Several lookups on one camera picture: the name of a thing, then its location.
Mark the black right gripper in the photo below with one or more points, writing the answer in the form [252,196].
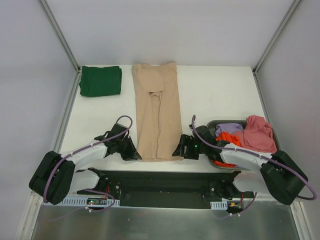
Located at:
[186,146]

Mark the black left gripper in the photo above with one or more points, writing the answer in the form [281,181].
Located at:
[128,148]

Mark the beige t shirt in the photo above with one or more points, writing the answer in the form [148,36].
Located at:
[158,113]

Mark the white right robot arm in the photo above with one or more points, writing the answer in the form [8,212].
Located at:
[271,171]

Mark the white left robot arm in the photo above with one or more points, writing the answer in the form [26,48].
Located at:
[54,163]

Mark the grey plastic bin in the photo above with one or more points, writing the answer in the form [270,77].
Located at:
[212,126]

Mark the orange t shirt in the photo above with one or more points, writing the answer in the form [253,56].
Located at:
[225,136]

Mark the lilac t shirt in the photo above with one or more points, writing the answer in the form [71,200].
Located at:
[228,127]

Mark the pink t shirt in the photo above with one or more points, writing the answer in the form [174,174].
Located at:
[257,135]

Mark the folded green t shirt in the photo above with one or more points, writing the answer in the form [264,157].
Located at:
[100,81]

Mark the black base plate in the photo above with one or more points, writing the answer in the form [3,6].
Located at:
[180,190]

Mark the white slotted cable duct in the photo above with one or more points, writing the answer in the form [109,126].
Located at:
[89,202]

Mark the aluminium frame rail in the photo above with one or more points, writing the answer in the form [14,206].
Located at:
[284,188]

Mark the left aluminium corner post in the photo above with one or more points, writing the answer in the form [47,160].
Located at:
[59,34]

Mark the aluminium corner post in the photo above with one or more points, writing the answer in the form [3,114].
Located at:
[277,34]
[59,34]

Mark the right aluminium corner post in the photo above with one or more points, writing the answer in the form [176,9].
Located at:
[277,34]

